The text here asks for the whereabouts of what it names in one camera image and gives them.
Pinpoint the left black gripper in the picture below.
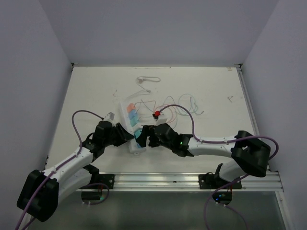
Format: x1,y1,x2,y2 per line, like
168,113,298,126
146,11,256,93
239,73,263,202
103,122,133,147

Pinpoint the white power strip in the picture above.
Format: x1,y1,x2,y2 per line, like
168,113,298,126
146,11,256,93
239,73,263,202
119,101,146,155

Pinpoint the teal charger plug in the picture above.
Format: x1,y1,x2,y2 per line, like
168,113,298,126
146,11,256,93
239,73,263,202
134,129,142,148

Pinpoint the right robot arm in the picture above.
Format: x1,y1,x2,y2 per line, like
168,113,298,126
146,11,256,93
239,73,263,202
136,123,271,188

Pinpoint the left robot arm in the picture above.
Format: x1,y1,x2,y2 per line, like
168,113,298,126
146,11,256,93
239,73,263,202
17,121,134,222

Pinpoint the green charger plug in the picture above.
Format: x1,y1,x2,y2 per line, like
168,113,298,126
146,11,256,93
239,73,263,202
130,117,140,127

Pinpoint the blue charger plug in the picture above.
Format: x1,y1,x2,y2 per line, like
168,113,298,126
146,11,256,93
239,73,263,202
128,110,138,120

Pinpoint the orange charger plug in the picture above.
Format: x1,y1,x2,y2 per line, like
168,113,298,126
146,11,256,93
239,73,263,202
127,103,136,114

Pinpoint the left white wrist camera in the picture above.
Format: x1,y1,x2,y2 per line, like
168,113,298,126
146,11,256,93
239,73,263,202
104,112,115,122

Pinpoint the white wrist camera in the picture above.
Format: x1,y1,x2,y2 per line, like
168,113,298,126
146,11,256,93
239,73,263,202
104,112,115,122
153,111,167,126

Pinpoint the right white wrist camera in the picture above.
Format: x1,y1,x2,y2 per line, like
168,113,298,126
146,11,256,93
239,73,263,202
153,111,167,126

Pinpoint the aluminium rail frame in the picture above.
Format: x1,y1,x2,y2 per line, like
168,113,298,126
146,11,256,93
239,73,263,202
32,171,285,192

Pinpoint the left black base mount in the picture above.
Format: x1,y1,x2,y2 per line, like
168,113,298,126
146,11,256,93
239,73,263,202
96,173,115,190

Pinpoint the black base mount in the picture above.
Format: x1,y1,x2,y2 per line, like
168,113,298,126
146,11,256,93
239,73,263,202
96,173,115,190
198,172,229,190

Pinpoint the white power strip cord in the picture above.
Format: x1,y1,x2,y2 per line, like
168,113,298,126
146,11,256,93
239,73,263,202
126,76,161,101

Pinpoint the green charging cable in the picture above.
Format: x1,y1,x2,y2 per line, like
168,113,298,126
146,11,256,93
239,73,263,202
163,93,206,131

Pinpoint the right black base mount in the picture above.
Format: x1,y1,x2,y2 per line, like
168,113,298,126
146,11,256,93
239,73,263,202
198,172,229,190

